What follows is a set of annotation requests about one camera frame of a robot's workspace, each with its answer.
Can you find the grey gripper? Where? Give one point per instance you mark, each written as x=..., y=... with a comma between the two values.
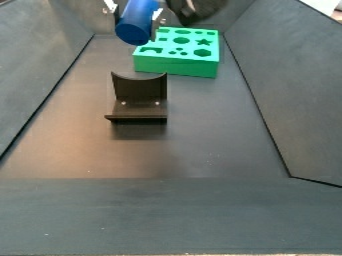
x=190, y=11

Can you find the blue oval cylinder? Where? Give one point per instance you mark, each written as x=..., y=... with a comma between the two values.
x=135, y=22

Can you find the green foam shape board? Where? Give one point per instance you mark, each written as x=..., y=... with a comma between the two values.
x=182, y=51

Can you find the dark grey cradle fixture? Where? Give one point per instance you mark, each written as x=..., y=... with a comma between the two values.
x=140, y=98

